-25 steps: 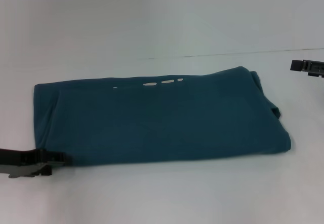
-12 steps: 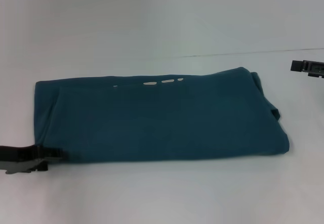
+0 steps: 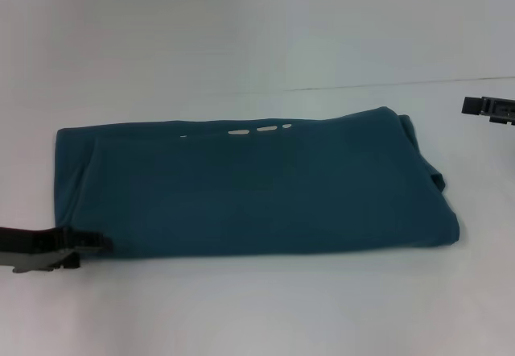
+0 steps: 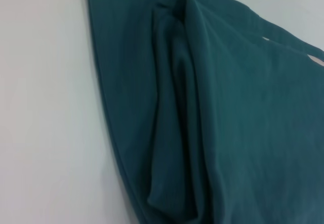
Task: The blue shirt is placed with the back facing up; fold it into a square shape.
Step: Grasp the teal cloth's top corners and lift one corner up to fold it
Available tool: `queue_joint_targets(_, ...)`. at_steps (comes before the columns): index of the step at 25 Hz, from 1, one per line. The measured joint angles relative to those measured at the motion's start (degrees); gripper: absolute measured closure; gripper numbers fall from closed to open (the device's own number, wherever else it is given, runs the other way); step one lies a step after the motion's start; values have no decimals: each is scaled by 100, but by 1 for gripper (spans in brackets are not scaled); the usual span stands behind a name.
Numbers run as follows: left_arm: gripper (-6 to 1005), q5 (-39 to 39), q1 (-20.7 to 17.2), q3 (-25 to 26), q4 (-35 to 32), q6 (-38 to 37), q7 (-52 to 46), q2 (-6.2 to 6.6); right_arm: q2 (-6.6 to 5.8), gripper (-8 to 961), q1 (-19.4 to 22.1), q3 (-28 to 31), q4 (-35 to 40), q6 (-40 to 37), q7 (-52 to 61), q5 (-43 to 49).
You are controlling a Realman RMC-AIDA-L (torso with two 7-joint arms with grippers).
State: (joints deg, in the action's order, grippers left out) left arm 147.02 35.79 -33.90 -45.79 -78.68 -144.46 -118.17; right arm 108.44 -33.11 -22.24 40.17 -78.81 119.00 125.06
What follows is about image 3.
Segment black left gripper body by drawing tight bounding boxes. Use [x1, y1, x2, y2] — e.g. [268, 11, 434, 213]
[0, 225, 69, 275]

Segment teal blue shirt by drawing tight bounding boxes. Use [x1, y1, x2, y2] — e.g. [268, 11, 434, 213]
[55, 106, 461, 263]

